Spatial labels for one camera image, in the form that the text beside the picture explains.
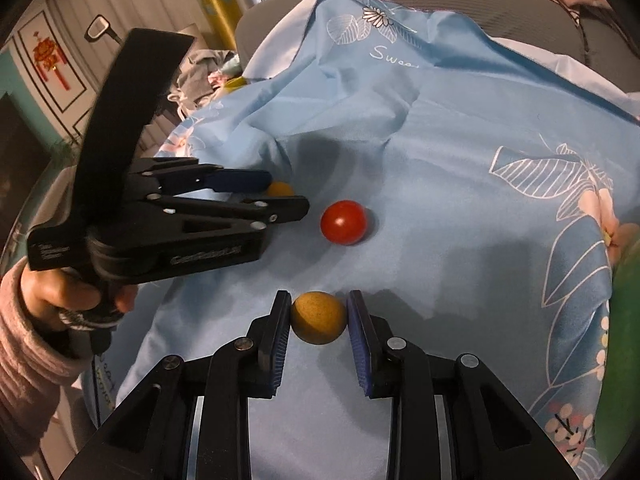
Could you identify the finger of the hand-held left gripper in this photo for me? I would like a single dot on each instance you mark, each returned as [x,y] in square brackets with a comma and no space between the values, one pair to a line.
[282,209]
[235,180]

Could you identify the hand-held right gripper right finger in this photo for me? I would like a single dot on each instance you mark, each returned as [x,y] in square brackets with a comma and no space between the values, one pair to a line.
[358,345]

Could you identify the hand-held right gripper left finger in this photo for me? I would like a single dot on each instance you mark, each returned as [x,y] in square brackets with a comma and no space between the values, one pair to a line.
[279,342]

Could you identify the tan round fruit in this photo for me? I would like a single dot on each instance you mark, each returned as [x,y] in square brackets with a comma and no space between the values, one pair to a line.
[281,190]
[318,317]

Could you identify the green plastic bowl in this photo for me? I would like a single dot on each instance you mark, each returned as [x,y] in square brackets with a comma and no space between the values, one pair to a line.
[625,350]

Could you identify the person's left forearm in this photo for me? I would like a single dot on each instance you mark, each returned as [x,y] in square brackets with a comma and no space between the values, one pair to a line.
[30,360]

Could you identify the person's left hand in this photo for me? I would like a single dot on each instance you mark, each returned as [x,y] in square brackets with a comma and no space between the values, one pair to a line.
[65,292]

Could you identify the red cherry tomato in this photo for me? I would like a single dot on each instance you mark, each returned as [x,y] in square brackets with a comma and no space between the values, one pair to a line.
[342,221]

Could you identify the grey clothes pile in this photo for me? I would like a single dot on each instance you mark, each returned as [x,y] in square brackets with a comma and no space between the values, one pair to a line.
[205,75]

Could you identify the yellow patterned curtain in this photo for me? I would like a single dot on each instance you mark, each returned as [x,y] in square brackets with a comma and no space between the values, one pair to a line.
[205,0]

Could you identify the blue floral cloth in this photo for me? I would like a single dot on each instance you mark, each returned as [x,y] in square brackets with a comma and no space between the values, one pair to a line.
[450,135]

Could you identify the red knot wall decoration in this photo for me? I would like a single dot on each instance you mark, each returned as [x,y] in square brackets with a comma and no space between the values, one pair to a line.
[50,60]

